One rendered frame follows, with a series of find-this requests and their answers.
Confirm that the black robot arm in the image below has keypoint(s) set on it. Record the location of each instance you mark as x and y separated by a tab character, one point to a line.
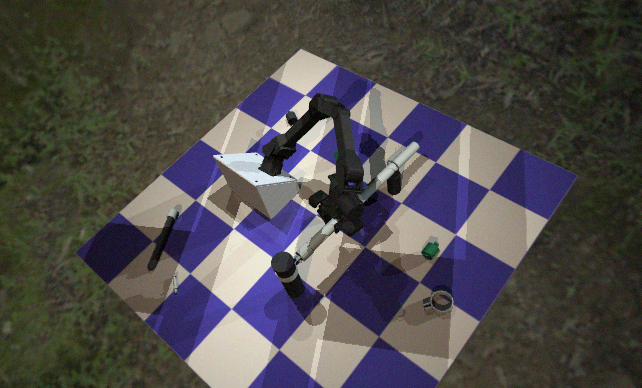
349	167

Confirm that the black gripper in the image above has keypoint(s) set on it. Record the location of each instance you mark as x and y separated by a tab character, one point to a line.
328	209

